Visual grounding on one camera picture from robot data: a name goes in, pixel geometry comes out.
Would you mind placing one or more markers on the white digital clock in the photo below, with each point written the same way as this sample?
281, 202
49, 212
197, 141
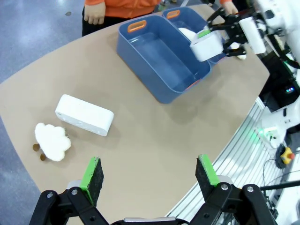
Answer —
207, 47
84, 115

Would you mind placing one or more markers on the aluminium table frame rail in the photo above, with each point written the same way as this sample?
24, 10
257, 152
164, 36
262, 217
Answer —
236, 150

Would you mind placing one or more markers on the white fluffy sheep toy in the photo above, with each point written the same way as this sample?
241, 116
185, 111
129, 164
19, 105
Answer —
53, 141

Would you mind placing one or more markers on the black control box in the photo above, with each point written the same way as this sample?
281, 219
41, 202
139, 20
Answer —
279, 82

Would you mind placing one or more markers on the yellow emergency stop button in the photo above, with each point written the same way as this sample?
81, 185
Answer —
287, 155

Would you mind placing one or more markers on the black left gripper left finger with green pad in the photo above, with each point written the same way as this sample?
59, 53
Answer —
92, 182

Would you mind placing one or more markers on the person's black trousers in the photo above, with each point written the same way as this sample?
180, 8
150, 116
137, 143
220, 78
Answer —
98, 28

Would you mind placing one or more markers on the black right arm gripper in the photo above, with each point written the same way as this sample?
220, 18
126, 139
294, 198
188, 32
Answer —
235, 29

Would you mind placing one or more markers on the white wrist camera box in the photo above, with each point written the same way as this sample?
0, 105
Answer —
253, 35

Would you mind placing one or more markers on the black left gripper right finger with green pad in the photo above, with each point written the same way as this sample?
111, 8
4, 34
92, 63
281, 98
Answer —
207, 180

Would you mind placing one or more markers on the person's left hand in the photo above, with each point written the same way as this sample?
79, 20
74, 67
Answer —
229, 7

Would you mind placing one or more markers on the person's right hand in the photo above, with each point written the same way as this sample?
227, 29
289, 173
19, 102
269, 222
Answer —
93, 14

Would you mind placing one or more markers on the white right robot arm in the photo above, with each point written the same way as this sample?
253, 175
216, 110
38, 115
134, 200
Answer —
281, 16

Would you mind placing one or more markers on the person's orange jacket torso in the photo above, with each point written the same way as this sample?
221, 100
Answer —
126, 7

